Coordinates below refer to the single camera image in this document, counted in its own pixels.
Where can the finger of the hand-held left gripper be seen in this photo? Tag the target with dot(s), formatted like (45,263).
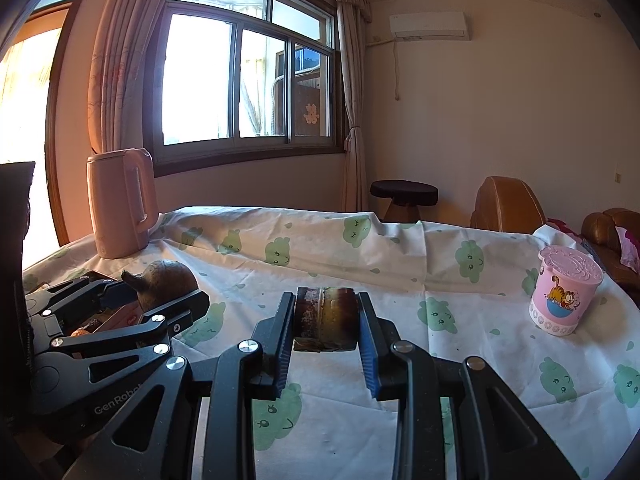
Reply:
(165,322)
(80,297)

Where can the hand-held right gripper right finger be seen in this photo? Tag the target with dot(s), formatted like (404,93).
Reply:
(369,360)

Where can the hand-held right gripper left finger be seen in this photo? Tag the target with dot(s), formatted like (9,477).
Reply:
(282,355)

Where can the orange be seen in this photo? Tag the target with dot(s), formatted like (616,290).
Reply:
(80,332)

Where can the brown round fruit with stem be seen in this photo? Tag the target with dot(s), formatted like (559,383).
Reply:
(167,280)

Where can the dark upright panel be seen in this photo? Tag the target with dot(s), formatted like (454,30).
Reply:
(15,260)

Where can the pink electric kettle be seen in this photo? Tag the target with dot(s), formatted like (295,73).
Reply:
(120,210)

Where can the white tablecloth with green clouds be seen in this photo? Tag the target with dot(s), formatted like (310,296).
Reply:
(350,250)

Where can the dark round stool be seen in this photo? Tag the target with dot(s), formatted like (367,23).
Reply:
(402,191)

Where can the pink cartoon cup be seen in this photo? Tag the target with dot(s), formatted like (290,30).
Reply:
(562,295)

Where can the brown leather chair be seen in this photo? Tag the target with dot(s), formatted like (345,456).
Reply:
(505,205)

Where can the balcony door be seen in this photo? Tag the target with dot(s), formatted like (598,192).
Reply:
(25,85)

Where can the pink curtain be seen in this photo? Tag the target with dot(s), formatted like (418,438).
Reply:
(120,60)

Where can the sliding window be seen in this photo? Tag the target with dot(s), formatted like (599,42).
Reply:
(200,75)

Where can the beige curtain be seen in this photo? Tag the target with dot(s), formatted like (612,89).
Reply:
(355,110)

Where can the brown leather sofa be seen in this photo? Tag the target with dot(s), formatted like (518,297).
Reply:
(605,225)

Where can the floral cushion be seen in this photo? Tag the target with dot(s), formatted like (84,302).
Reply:
(630,250)

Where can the white air conditioner pipe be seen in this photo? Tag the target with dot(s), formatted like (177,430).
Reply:
(396,70)

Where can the white air conditioner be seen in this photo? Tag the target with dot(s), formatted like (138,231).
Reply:
(430,25)

